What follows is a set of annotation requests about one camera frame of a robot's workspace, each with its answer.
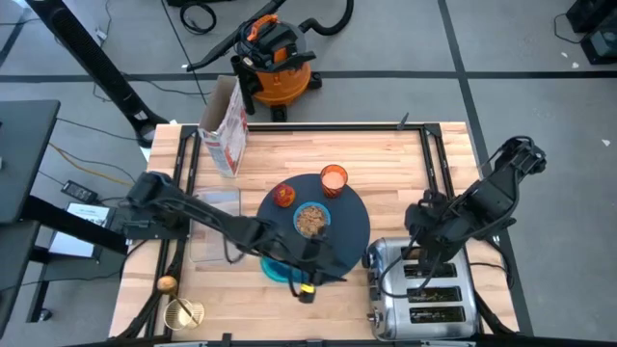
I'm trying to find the gold wire cup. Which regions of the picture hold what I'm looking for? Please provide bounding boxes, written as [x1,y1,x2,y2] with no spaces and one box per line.
[162,297,206,333]

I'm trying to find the silver four-slot toaster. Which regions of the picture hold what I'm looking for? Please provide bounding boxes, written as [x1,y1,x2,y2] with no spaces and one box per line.
[361,235,479,342]

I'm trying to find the black desk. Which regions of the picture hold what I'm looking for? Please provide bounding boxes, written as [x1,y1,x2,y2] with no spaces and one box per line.
[0,99,62,226]
[0,219,42,338]

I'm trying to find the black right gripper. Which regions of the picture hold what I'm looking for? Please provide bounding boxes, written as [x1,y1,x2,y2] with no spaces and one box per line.
[404,191,467,264]

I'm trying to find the white red cereal box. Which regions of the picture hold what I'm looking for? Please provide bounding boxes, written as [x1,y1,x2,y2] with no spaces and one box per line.
[197,74,250,178]

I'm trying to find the round dark blue placemat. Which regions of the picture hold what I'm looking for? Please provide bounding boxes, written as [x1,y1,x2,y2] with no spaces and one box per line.
[255,173,371,285]

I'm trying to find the gold spoon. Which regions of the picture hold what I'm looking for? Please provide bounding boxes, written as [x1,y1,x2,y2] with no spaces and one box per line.
[156,275,203,329]

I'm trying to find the red yellow apple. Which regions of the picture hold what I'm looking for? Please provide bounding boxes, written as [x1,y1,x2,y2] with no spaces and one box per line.
[273,182,297,209]

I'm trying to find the small round plastic bowl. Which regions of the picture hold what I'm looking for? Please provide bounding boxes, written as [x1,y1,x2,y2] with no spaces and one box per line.
[292,200,333,240]

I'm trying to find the orange drinking glass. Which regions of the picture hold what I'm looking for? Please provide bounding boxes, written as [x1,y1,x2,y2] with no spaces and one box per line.
[319,164,349,200]

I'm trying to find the black tower stand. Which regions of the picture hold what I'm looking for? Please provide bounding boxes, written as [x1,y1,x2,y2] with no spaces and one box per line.
[24,0,170,148]

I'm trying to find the orange shop vacuum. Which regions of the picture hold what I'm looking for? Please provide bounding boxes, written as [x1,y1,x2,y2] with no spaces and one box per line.
[229,13,323,122]

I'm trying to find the beige cereal pieces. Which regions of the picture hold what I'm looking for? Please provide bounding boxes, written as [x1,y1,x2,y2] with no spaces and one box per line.
[296,205,329,237]

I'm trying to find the black vacuum wand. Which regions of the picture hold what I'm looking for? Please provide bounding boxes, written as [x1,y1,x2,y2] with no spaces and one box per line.
[186,0,290,73]

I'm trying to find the yellow floor cable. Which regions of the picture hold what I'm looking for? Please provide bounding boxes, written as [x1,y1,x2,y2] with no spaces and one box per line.
[47,142,134,187]

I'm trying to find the black vacuum hose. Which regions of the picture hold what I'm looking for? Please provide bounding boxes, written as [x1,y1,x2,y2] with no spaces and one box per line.
[298,0,356,38]

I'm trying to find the clear plastic container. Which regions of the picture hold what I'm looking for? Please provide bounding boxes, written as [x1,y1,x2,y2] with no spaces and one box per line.
[189,186,242,264]

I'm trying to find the teal plastic plate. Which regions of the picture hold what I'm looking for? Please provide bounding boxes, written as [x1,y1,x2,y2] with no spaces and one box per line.
[259,256,309,284]

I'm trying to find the black table rig frame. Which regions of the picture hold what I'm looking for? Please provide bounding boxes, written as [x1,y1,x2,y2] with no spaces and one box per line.
[108,112,520,347]

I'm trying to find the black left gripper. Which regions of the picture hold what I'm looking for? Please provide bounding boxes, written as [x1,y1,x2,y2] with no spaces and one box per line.
[272,234,348,305]

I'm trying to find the black power adapter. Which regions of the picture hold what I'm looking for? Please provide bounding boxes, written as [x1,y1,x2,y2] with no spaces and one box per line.
[61,179,99,204]

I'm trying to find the white paper sheet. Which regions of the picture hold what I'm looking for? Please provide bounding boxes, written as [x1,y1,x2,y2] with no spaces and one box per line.
[47,201,111,259]

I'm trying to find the coiled black cable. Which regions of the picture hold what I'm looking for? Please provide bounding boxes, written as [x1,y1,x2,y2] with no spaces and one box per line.
[178,2,218,36]

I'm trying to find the black equipment box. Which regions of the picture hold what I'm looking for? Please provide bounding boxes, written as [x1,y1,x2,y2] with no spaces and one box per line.
[566,0,617,67]

